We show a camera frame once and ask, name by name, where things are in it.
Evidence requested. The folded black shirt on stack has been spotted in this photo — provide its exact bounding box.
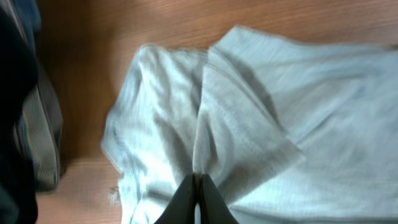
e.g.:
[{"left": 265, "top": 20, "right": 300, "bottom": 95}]
[{"left": 0, "top": 0, "right": 40, "bottom": 224}]

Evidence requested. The light blue t-shirt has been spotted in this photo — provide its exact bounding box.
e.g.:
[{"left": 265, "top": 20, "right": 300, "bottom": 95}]
[{"left": 101, "top": 26, "right": 397, "bottom": 223}]

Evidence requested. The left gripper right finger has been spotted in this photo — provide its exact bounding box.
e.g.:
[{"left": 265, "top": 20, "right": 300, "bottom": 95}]
[{"left": 198, "top": 174, "right": 238, "bottom": 224}]

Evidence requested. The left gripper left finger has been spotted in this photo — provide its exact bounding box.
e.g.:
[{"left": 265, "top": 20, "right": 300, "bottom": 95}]
[{"left": 154, "top": 174, "right": 197, "bottom": 224}]

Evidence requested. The folded grey shirt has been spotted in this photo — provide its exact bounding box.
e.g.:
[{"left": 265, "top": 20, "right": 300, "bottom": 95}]
[{"left": 14, "top": 66, "right": 63, "bottom": 192}]

